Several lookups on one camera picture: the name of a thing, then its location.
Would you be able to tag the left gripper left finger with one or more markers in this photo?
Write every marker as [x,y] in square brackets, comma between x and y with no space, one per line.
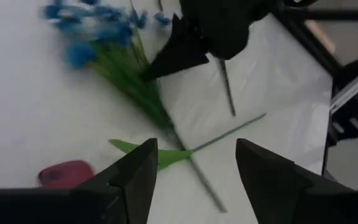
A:
[138,180]

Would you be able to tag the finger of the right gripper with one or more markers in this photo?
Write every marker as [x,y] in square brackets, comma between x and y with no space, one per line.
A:
[179,53]

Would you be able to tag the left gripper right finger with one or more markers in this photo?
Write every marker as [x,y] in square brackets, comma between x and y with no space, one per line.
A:
[269,186]

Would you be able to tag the blue artificial flower bunch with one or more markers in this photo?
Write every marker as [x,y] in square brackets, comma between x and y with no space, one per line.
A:
[129,77]

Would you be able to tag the red artificial tulip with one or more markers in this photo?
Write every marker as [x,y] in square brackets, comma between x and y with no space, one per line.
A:
[64,174]

